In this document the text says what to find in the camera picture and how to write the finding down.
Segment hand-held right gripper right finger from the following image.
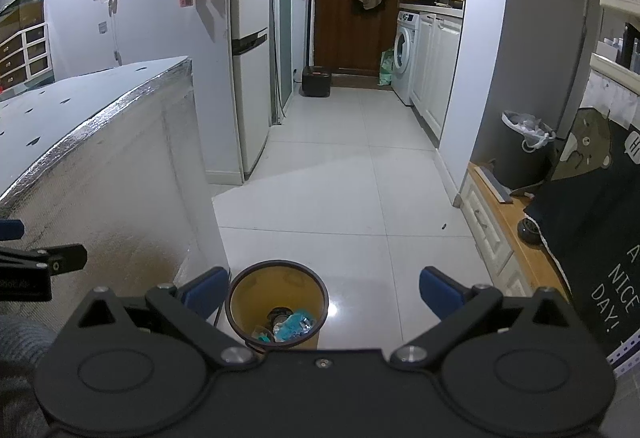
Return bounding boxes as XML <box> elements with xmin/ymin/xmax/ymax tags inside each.
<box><xmin>390</xmin><ymin>267</ymin><xmax>585</xmax><ymax>367</ymax></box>

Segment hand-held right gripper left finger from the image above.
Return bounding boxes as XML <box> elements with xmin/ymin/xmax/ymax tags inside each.
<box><xmin>65</xmin><ymin>267</ymin><xmax>259</xmax><ymax>367</ymax></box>

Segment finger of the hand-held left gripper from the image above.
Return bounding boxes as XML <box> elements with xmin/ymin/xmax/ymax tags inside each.
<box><xmin>0</xmin><ymin>244</ymin><xmax>88</xmax><ymax>277</ymax></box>
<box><xmin>0</xmin><ymin>218</ymin><xmax>25</xmax><ymax>242</ymax></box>

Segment yellow trash bin brown rim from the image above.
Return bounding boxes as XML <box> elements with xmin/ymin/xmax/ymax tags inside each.
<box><xmin>225</xmin><ymin>259</ymin><xmax>330</xmax><ymax>351</ymax></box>

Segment teal snack packet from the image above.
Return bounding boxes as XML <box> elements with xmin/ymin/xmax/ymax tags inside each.
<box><xmin>272</xmin><ymin>311</ymin><xmax>317</xmax><ymax>343</ymax></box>

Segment grey trash can white liner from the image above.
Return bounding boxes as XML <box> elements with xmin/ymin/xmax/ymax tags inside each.
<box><xmin>501</xmin><ymin>111</ymin><xmax>557</xmax><ymax>189</ymax></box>

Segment white low cabinet wooden top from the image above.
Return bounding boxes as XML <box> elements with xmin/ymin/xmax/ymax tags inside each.
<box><xmin>457</xmin><ymin>161</ymin><xmax>573</xmax><ymax>304</ymax></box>

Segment person's grey clothing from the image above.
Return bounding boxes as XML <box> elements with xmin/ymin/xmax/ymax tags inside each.
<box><xmin>0</xmin><ymin>313</ymin><xmax>66</xmax><ymax>438</ymax></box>

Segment black round object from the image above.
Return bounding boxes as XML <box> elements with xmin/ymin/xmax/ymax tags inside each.
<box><xmin>517</xmin><ymin>217</ymin><xmax>547</xmax><ymax>246</ymax></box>

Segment grey flat board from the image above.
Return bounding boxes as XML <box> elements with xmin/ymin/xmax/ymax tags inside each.
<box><xmin>472</xmin><ymin>162</ymin><xmax>514</xmax><ymax>205</ymax></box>

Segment black printed cloth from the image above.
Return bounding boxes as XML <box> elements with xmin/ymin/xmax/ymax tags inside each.
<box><xmin>522</xmin><ymin>106</ymin><xmax>640</xmax><ymax>359</ymax></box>

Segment white drawer cabinet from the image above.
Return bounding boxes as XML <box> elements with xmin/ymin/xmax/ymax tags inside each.
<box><xmin>0</xmin><ymin>23</ymin><xmax>53</xmax><ymax>92</ymax></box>

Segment white perforated paper strip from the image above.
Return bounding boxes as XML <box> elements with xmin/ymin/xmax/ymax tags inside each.
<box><xmin>605</xmin><ymin>328</ymin><xmax>640</xmax><ymax>376</ymax></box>

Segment glass fish tank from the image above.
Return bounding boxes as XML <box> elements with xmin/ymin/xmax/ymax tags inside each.
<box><xmin>0</xmin><ymin>0</ymin><xmax>46</xmax><ymax>36</ymax></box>

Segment white kitchen base cabinets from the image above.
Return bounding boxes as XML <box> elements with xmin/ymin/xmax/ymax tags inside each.
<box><xmin>410</xmin><ymin>8</ymin><xmax>463</xmax><ymax>141</ymax></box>

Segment white refrigerator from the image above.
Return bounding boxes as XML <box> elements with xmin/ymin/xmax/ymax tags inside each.
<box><xmin>230</xmin><ymin>0</ymin><xmax>275</xmax><ymax>179</ymax></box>

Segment green plastic bag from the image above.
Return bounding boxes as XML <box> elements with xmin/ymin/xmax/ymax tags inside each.
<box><xmin>377</xmin><ymin>47</ymin><xmax>397</xmax><ymax>86</ymax></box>

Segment black floor box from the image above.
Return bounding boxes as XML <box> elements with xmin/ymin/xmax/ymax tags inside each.
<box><xmin>300</xmin><ymin>66</ymin><xmax>332</xmax><ymax>98</ymax></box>

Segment white washing machine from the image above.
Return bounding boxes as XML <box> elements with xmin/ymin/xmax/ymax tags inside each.
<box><xmin>392</xmin><ymin>10</ymin><xmax>421</xmax><ymax>105</ymax></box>

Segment frosted glass sliding door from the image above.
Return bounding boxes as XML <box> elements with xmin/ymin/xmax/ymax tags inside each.
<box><xmin>272</xmin><ymin>0</ymin><xmax>296</xmax><ymax>119</ymax></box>

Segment white open shelf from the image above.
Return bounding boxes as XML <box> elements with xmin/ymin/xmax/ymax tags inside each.
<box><xmin>585</xmin><ymin>0</ymin><xmax>640</xmax><ymax>129</ymax></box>

